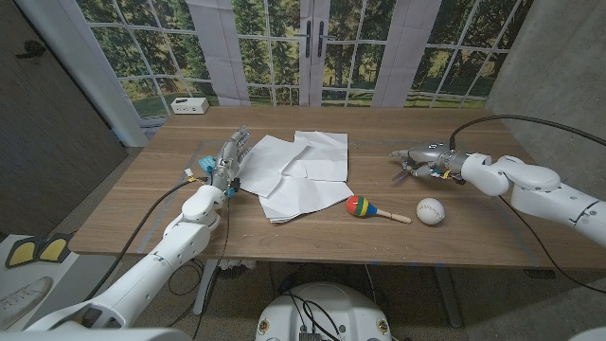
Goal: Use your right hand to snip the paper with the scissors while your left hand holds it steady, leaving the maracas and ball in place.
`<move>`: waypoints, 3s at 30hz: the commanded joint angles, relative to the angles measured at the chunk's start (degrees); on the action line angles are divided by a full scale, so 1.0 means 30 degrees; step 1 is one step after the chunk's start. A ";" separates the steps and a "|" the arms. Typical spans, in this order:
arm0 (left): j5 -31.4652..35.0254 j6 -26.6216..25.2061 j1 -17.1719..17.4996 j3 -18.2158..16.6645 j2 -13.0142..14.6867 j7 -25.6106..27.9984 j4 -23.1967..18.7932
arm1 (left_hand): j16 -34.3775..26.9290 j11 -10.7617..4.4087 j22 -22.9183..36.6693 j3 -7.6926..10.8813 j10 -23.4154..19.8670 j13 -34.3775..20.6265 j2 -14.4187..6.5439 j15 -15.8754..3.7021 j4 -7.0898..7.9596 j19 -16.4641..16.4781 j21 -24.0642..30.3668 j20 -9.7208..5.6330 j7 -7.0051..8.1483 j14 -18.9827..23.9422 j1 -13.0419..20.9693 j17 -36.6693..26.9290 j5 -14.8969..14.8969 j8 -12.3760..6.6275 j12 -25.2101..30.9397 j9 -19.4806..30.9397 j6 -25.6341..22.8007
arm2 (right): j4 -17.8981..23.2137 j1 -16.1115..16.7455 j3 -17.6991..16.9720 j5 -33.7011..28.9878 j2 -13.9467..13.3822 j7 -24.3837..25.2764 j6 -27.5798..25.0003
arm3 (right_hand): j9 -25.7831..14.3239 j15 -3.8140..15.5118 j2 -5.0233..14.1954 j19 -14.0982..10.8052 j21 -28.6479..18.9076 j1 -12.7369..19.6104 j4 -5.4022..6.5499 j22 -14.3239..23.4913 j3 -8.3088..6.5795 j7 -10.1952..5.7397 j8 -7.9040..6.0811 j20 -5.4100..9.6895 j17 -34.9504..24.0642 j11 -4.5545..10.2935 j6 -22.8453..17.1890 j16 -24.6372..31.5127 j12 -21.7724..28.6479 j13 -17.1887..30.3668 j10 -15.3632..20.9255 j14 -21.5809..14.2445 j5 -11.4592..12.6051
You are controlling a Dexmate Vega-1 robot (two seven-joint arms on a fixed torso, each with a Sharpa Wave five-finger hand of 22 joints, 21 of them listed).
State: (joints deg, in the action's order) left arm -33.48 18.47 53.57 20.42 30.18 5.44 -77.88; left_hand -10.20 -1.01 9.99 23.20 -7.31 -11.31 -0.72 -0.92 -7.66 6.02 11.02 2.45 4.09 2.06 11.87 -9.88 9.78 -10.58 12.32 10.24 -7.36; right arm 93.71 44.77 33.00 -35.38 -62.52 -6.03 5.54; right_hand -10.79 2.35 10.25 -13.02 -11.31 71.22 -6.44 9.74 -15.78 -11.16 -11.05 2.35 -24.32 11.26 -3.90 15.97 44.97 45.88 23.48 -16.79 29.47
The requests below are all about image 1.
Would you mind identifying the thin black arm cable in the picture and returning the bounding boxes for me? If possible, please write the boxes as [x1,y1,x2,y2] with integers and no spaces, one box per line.
[191,191,233,338]
[496,194,606,295]

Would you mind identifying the white baseball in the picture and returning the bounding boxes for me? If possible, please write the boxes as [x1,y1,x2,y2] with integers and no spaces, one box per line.
[416,197,446,225]

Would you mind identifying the black floor cable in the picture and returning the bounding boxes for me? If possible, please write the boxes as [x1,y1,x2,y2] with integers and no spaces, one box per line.
[165,260,205,328]

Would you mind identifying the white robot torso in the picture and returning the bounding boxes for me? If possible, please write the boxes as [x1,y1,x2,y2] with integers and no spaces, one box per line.
[255,282,393,341]

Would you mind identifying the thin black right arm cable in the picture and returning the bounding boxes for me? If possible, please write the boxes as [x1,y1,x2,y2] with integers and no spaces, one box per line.
[496,194,606,295]

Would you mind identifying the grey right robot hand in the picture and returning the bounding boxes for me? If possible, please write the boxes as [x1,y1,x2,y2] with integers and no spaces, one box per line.
[388,141,468,181]

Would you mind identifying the colourful wooden maraca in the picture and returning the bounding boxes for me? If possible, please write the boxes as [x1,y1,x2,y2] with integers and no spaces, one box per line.
[345,194,413,224]

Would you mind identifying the white table leg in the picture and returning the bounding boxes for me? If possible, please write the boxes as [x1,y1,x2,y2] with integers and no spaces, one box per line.
[192,259,219,316]

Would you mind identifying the grey scissors with orange handles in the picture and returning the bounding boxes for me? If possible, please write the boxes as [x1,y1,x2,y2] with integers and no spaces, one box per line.
[391,163,418,184]

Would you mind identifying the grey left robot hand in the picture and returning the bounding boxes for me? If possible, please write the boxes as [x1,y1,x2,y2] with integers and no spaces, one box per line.
[210,125,251,191]

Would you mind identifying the grey table leg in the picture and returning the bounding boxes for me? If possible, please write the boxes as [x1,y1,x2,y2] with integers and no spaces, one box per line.
[434,265,463,329]

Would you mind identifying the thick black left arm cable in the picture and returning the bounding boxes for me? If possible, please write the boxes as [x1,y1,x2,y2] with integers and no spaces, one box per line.
[82,175,209,302]

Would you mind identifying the yellow and black pad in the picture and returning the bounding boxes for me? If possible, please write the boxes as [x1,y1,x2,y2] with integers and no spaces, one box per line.
[37,232,72,264]
[4,236,42,270]

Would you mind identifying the white pillar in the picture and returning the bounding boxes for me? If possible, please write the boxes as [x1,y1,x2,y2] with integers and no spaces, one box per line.
[16,0,151,148]

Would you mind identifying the printed window backdrop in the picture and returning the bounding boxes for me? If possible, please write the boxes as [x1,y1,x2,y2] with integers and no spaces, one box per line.
[75,0,534,119]

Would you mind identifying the white power strip box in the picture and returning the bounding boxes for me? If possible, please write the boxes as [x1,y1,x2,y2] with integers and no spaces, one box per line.
[170,97,210,116]

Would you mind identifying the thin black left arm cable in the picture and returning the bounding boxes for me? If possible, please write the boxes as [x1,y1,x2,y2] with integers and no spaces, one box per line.
[191,191,233,338]

